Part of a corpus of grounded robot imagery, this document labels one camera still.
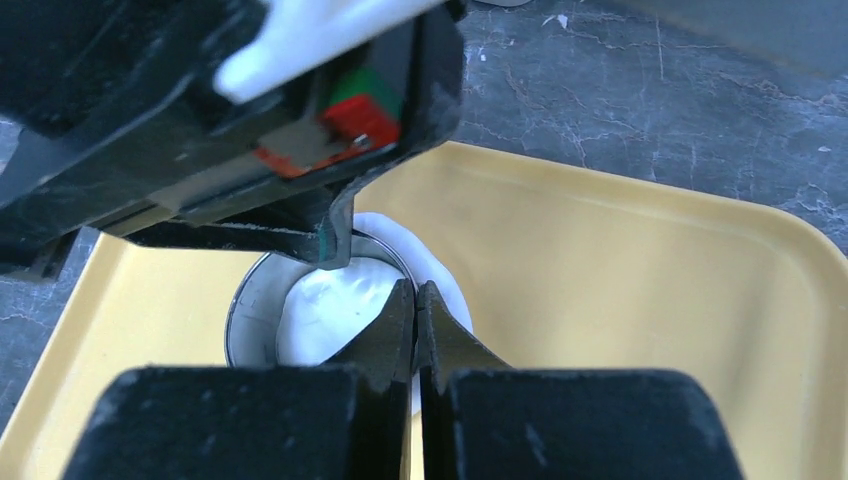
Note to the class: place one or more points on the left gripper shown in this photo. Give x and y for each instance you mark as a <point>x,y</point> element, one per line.
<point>122,131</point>

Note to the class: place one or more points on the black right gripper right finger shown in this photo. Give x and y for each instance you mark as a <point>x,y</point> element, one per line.
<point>483,419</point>

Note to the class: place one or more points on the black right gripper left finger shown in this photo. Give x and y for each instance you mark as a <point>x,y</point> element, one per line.
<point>348,418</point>

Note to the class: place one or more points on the white dough ball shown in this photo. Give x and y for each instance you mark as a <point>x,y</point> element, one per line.
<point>326,309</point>

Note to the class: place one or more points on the yellow cutting mat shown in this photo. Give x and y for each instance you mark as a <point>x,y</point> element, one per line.
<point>560,267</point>

